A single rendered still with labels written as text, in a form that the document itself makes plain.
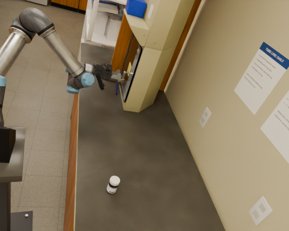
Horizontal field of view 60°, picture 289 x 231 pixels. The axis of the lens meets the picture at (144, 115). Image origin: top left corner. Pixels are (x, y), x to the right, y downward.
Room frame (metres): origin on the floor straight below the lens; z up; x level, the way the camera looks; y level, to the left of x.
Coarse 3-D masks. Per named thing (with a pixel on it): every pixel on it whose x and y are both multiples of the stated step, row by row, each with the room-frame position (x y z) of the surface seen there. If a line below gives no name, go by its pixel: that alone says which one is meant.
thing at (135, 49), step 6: (132, 42) 1.65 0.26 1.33; (138, 42) 1.51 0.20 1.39; (132, 48) 1.60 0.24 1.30; (138, 48) 1.47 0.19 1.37; (132, 54) 1.56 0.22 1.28; (138, 54) 1.44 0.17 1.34; (126, 60) 1.66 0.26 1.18; (132, 60) 1.52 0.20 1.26; (138, 60) 1.42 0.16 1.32; (126, 66) 1.61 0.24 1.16; (132, 66) 1.48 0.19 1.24; (132, 72) 1.44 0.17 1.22; (126, 78) 1.53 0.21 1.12; (132, 78) 1.42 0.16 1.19; (120, 84) 1.63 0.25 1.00; (126, 84) 1.49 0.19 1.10; (126, 90) 1.45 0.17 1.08; (126, 96) 1.42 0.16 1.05
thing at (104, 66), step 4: (96, 64) 1.37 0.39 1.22; (104, 64) 1.41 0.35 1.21; (108, 64) 1.43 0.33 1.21; (96, 68) 1.35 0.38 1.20; (100, 68) 1.36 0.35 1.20; (104, 68) 1.35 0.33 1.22; (108, 68) 1.38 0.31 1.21; (92, 72) 1.33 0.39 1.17; (96, 72) 1.36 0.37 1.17; (100, 72) 1.37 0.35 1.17; (104, 72) 1.36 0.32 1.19; (108, 72) 1.38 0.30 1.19; (100, 76) 1.37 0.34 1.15; (104, 76) 1.36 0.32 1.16; (108, 76) 1.38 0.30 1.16
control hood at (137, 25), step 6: (126, 12) 1.58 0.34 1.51; (132, 18) 1.51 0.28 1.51; (138, 18) 1.56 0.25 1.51; (132, 24) 1.39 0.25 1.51; (138, 24) 1.44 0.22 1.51; (144, 24) 1.49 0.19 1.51; (132, 30) 1.38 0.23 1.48; (138, 30) 1.39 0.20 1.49; (144, 30) 1.40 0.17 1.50; (138, 36) 1.39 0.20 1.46; (144, 36) 1.41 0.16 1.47; (144, 42) 1.41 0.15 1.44
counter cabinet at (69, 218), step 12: (72, 108) 2.16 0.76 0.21; (72, 120) 1.88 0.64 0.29; (72, 132) 1.65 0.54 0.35; (72, 144) 1.46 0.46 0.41; (72, 156) 1.30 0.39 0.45; (72, 168) 1.16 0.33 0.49; (72, 180) 1.05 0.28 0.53; (72, 192) 0.94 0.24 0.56; (72, 204) 0.85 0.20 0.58; (72, 216) 0.77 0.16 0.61; (72, 228) 0.70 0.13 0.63
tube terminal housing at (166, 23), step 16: (144, 0) 1.69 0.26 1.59; (160, 0) 1.41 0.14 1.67; (176, 0) 1.45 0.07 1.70; (192, 0) 1.61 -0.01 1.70; (144, 16) 1.59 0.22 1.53; (160, 16) 1.43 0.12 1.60; (176, 16) 1.48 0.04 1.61; (160, 32) 1.44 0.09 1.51; (176, 32) 1.56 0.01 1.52; (144, 48) 1.41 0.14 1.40; (160, 48) 1.45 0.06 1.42; (144, 64) 1.43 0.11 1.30; (160, 64) 1.51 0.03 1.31; (144, 80) 1.44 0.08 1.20; (160, 80) 1.60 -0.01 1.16; (128, 96) 1.41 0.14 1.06; (144, 96) 1.46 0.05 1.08
